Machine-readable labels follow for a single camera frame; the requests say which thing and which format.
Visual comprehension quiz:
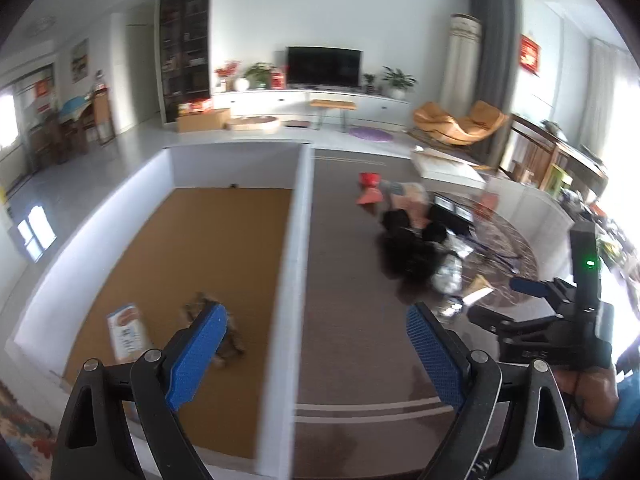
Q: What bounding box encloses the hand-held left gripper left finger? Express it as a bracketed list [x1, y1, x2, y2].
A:
[51, 304, 231, 480]

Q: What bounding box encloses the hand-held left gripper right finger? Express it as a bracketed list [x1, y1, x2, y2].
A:
[405, 302, 578, 480]

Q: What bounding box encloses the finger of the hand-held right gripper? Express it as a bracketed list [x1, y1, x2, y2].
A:
[510, 276, 576, 306]
[467, 305, 556, 341]

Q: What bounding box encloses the black box with white windows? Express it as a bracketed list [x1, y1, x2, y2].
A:
[430, 192, 476, 236]

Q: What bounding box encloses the large white storage box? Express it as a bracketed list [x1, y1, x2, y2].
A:
[12, 142, 313, 478]

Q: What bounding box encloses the person's right forearm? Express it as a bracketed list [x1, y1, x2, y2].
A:
[572, 375, 640, 480]

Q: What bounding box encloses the person's right hand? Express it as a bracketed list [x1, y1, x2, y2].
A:
[555, 365, 621, 431]

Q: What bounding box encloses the tan card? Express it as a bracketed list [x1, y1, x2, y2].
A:
[462, 275, 493, 306]

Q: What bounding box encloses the brown tabby patterned item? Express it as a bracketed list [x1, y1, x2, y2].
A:
[181, 292, 247, 368]

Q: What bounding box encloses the silver foil packet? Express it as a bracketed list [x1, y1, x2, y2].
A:
[432, 252, 466, 293]

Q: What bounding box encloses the white plastic bin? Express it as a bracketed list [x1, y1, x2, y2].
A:
[482, 180, 576, 273]

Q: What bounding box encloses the white printed card packet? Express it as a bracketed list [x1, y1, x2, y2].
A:
[106, 303, 153, 361]

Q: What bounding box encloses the wooden side cabinet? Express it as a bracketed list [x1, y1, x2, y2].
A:
[500, 114, 608, 196]

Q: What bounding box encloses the tan phone case in sleeve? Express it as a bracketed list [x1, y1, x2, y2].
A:
[382, 180, 431, 226]

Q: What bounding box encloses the flat white box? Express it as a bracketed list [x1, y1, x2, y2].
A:
[411, 147, 487, 191]

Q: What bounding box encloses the orange lounge chair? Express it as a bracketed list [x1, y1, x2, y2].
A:
[412, 100, 510, 148]

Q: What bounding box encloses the red foil packet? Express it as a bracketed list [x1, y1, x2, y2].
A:
[356, 172, 383, 206]

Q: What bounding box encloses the patterned rug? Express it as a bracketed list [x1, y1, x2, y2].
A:
[0, 380, 56, 461]

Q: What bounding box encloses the white sheer curtain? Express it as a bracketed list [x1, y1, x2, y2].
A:
[585, 37, 640, 161]

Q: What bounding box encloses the purple round mat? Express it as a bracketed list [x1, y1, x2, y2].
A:
[348, 126, 393, 143]

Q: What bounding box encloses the white standing air conditioner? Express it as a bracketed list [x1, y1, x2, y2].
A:
[440, 13, 483, 116]

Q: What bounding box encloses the cardboard box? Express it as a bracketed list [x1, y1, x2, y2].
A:
[175, 108, 231, 133]

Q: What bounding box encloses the white television cabinet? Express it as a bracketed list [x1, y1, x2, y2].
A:
[212, 89, 426, 128]

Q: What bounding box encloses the round beige cat scratcher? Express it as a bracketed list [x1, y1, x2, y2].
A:
[224, 115, 280, 135]

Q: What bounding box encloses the grey curtain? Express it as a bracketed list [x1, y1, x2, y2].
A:
[470, 0, 516, 111]

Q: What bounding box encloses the large leafy potted plant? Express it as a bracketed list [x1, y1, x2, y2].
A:
[382, 66, 417, 100]

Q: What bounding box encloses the wooden bench with metal legs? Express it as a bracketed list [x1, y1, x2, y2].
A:
[310, 100, 357, 131]

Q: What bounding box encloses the dining table with chairs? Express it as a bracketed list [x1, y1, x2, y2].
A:
[27, 90, 116, 161]

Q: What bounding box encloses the red flower arrangement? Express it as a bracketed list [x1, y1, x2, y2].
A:
[215, 61, 242, 92]

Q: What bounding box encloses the green potted plant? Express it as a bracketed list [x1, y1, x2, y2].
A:
[245, 62, 275, 90]

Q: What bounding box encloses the black television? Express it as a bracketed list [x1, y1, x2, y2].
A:
[286, 46, 362, 88]

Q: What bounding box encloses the dark tall bookcase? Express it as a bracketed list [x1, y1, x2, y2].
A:
[160, 0, 213, 123]

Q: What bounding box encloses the red wall hanging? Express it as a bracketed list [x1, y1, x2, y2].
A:
[520, 35, 543, 76]

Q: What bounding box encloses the framed wall painting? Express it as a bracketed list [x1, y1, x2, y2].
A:
[70, 39, 90, 83]

